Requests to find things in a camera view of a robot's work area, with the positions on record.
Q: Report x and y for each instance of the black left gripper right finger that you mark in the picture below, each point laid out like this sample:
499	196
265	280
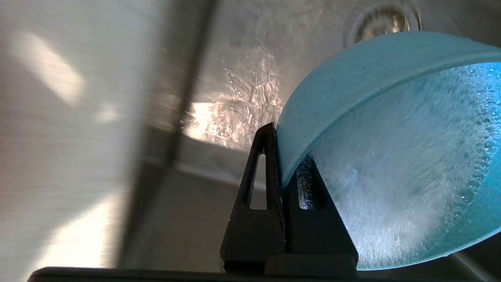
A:
317	239

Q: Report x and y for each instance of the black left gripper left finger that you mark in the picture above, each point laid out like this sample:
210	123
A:
254	235

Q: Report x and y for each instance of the teal bowl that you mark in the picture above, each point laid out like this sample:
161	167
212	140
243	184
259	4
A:
352	78

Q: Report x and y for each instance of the stainless steel sink basin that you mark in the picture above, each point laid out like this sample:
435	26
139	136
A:
78	117

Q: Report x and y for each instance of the round metal drain strainer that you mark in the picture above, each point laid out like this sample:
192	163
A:
375	23

